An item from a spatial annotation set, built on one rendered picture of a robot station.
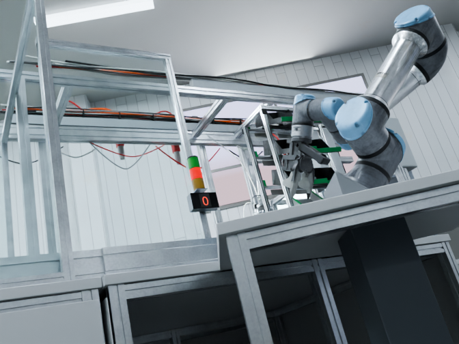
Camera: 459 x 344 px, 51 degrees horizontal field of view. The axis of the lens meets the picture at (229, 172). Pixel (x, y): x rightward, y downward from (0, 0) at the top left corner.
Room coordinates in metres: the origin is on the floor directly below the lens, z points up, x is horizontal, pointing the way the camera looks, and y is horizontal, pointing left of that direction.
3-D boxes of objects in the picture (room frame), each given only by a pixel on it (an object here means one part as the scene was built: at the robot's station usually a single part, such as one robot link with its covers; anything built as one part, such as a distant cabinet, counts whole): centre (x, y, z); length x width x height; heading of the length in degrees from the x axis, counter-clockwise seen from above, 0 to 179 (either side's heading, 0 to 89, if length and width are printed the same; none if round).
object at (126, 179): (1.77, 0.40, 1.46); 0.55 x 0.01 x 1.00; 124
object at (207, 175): (3.07, 0.15, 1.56); 0.04 x 0.04 x 1.39; 34
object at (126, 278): (2.28, 0.16, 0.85); 1.50 x 1.41 x 0.03; 124
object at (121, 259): (1.63, 0.06, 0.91); 0.89 x 0.06 x 0.11; 124
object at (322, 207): (1.46, -0.35, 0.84); 0.90 x 0.70 x 0.03; 96
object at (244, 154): (3.26, -0.15, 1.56); 0.09 x 0.04 x 1.39; 124
